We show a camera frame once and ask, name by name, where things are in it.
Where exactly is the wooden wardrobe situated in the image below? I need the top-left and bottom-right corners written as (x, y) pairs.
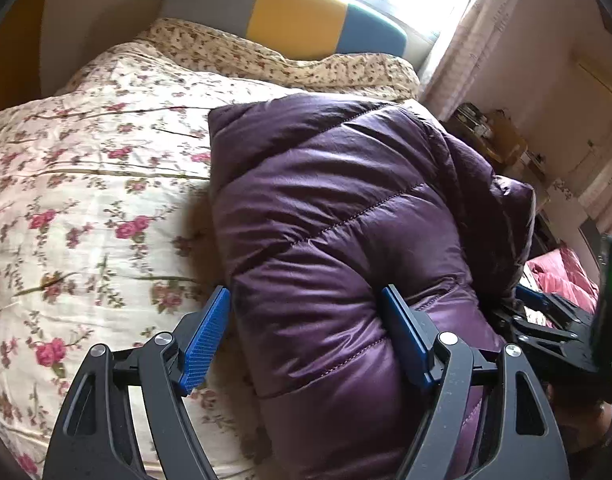
top-left (0, 0), bottom-right (54, 118)

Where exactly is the small-floral pillow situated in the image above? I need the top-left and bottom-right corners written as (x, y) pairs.
top-left (136, 16), bottom-right (421, 102)

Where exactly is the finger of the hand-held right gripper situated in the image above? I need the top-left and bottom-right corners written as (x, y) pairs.
top-left (488, 306), bottom-right (577, 348)
top-left (513, 283), bottom-right (597, 322)

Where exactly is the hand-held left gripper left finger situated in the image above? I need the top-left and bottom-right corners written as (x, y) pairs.
top-left (42, 285), bottom-right (232, 480)

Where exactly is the purple quilted puffer jacket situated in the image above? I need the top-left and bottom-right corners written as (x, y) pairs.
top-left (207, 94), bottom-right (537, 480)

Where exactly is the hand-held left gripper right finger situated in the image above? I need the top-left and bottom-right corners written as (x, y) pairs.
top-left (380, 285), bottom-right (572, 480)

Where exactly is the pink cloth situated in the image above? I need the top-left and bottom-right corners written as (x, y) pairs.
top-left (524, 242), bottom-right (602, 317)

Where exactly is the grey yellow blue headboard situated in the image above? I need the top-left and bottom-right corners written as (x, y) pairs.
top-left (158, 0), bottom-right (409, 57)

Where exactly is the wooden side table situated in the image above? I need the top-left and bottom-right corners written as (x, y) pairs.
top-left (443, 101), bottom-right (549, 188)

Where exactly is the cream rose print quilt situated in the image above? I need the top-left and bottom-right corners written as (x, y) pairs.
top-left (0, 40), bottom-right (307, 480)

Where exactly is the pink striped curtain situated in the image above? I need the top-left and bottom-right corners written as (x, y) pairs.
top-left (418, 0), bottom-right (541, 121)

